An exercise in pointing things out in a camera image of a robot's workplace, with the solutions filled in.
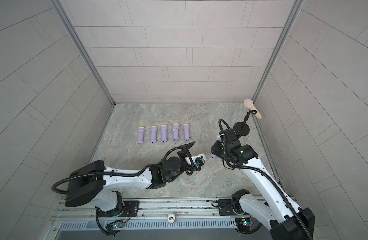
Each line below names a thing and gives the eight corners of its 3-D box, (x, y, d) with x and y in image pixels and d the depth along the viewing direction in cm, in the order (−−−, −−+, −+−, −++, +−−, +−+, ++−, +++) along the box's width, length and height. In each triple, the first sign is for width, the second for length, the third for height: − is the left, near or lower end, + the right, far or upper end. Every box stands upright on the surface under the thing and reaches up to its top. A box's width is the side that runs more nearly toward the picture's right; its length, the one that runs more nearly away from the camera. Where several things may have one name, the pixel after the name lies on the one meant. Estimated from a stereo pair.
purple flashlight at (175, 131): (172, 140, 97) (171, 138, 95) (173, 125, 105) (173, 123, 103) (178, 140, 97) (178, 138, 95) (179, 125, 105) (179, 123, 103)
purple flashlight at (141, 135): (138, 145, 95) (136, 142, 93) (139, 130, 103) (138, 126, 100) (143, 144, 96) (142, 141, 93) (145, 129, 103) (143, 126, 100)
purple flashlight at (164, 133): (161, 142, 96) (160, 140, 94) (161, 126, 104) (161, 124, 102) (167, 142, 96) (166, 140, 94) (167, 126, 104) (166, 124, 102)
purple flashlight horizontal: (150, 143, 95) (150, 141, 93) (151, 127, 103) (150, 125, 101) (157, 142, 96) (156, 141, 94) (157, 127, 103) (156, 125, 102)
